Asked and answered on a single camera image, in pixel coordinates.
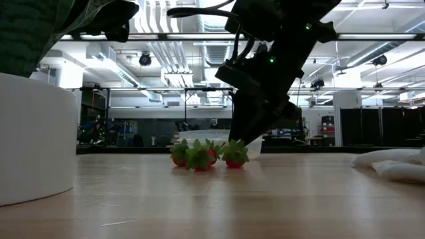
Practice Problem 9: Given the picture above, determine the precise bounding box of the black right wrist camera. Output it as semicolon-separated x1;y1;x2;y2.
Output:
214;64;256;93

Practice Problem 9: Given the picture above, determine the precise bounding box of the red strawberry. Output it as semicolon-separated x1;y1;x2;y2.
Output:
185;138;215;172
220;139;250;169
205;138;227;166
169;138;189;168

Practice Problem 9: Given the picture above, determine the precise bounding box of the black partition wall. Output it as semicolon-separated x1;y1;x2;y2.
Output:
340;106;425;147

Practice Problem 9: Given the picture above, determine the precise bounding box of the white plant pot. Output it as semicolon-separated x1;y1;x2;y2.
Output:
0;72;80;208

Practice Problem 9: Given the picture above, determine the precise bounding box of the silver ventilation duct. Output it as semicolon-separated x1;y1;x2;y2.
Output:
195;0;240;67

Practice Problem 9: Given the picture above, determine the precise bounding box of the clear plastic tupperware container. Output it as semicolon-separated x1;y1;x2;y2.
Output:
178;129;265;160

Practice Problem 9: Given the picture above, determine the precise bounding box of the white cloth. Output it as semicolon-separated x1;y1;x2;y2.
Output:
351;147;425;185

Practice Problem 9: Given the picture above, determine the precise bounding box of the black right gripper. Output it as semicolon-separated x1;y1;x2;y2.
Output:
228;39;306;146

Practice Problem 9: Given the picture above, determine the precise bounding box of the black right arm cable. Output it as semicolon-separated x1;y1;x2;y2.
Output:
165;0;255;62

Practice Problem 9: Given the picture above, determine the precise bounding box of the green snake plant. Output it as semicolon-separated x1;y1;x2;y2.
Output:
0;0;112;79

